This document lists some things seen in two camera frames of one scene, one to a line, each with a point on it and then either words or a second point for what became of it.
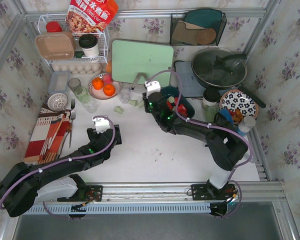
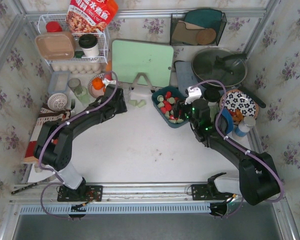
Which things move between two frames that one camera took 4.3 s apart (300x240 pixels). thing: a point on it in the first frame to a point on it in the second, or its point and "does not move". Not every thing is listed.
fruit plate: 99,94 does not move
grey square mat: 190,86 does not move
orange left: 97,83 does not move
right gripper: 154,100 to 179,110
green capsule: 141,104 does not move
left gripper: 104,136 to 118,97
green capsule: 134,102 does not move
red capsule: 171,99 to 168,94
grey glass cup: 74,83 does not move
